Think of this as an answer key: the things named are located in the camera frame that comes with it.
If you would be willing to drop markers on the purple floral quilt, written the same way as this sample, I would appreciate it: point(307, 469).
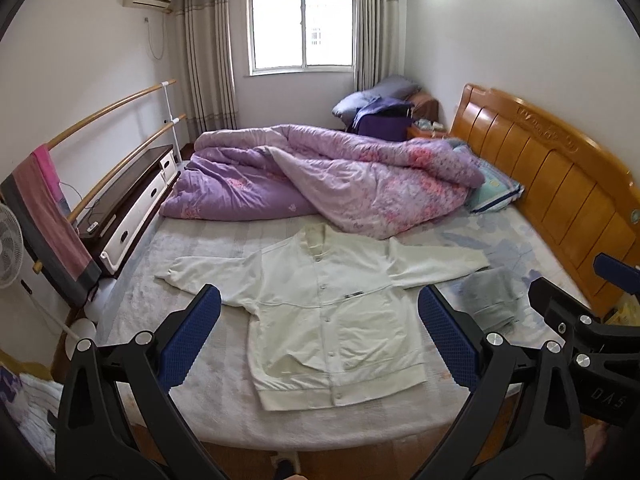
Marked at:
point(362, 185)

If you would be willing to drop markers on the right grey curtain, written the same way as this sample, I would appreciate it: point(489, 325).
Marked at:
point(377, 41)

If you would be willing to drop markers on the wooden nightstand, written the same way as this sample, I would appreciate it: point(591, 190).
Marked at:
point(425, 117)

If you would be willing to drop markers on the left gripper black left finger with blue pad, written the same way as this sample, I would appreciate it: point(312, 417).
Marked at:
point(93, 436)

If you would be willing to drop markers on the white round rack base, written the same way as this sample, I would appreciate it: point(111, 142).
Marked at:
point(96, 305)

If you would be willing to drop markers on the window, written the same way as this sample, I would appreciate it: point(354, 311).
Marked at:
point(290, 36)

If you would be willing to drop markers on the white drawer tv cabinet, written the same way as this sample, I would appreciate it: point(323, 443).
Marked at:
point(110, 229)

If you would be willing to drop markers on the grey folded garment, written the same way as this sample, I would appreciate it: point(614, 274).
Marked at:
point(493, 298)

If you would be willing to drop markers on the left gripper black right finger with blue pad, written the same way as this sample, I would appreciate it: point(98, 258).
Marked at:
point(545, 439)

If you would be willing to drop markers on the pink grey towel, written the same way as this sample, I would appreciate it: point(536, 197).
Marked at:
point(33, 192)

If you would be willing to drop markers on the purple folded blanket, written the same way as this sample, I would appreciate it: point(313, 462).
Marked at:
point(386, 119)

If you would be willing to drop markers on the white standing fan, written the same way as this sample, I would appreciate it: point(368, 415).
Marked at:
point(82, 331)

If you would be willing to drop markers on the left grey curtain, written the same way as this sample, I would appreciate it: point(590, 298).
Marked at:
point(205, 63)

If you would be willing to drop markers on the wooden rail clothes rack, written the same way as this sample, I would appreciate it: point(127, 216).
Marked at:
point(171, 124)

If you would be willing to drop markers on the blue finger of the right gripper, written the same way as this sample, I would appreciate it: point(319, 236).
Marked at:
point(617, 273)

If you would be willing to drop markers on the wooden headboard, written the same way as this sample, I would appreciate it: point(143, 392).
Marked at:
point(579, 197)

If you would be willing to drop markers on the light blue pillow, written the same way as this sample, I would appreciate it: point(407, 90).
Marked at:
point(497, 191)

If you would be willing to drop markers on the white knit cardigan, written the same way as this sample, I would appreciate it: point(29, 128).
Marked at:
point(332, 321)

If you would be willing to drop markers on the grey curtain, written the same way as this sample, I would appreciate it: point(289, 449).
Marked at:
point(205, 63)
point(377, 41)

